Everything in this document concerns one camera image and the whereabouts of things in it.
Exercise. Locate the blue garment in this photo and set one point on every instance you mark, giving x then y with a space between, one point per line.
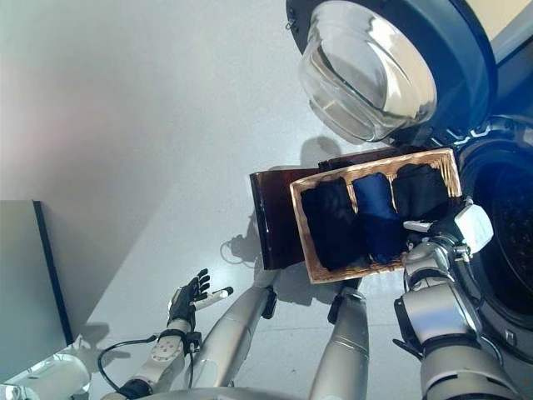
375 200

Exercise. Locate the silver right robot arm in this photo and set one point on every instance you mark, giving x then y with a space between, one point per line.
437 312

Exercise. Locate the rectangular wicker laundry basket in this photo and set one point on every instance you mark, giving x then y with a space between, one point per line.
325 273

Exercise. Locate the dark grey garment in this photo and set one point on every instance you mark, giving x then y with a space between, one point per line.
416 191

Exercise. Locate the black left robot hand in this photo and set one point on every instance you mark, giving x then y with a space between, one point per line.
181 306

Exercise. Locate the white rounded device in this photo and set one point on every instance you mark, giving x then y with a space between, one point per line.
41 375

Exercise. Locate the black garment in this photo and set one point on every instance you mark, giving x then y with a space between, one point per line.
329 225

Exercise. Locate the round glass washer door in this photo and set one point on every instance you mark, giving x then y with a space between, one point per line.
375 75

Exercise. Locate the grey front-load washing machine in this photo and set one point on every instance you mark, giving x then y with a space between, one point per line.
512 208

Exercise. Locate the grey panel with dark edge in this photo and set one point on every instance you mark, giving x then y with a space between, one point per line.
25 271

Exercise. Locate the silver robot leg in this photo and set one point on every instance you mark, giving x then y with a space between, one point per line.
345 341
233 325

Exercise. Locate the silver robot torso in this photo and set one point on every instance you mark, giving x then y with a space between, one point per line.
250 396

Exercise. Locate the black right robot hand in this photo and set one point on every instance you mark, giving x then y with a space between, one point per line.
474 229

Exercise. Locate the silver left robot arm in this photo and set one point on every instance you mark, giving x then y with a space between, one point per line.
166 350

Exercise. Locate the silver right robot leg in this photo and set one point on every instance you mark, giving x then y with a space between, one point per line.
345 341

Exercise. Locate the glossy brown stool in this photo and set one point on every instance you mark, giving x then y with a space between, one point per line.
275 216

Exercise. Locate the silver left robot leg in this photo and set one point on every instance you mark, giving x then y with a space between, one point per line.
233 325

